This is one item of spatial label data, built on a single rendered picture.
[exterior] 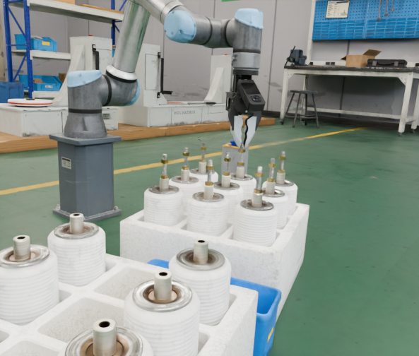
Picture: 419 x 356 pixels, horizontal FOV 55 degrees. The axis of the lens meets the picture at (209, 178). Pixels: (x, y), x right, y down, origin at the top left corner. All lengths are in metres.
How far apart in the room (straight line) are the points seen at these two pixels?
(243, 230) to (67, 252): 0.38
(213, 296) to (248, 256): 0.27
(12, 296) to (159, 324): 0.23
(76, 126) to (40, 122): 1.59
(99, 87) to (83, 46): 1.94
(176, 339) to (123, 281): 0.29
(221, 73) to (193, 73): 2.92
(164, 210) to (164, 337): 0.49
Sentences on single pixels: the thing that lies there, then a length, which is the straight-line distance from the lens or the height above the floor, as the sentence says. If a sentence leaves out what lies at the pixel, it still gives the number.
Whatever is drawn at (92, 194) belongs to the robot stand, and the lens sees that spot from 1.49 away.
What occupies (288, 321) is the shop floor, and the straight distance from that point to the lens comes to 0.97.
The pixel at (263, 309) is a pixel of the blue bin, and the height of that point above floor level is 0.07.
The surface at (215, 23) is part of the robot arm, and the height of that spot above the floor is 0.67.
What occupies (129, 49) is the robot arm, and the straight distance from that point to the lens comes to 1.49.
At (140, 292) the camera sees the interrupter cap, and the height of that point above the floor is 0.25.
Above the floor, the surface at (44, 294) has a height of 0.20.
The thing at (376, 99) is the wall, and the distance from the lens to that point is 5.94.
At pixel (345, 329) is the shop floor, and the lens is 0.99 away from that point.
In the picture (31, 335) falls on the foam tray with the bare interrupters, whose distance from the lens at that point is 0.61.
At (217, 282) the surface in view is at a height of 0.24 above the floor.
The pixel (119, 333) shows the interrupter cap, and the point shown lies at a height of 0.25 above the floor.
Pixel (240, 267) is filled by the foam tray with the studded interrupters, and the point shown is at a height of 0.13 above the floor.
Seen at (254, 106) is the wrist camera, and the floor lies 0.46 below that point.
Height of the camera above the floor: 0.52
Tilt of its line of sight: 14 degrees down
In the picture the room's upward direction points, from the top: 3 degrees clockwise
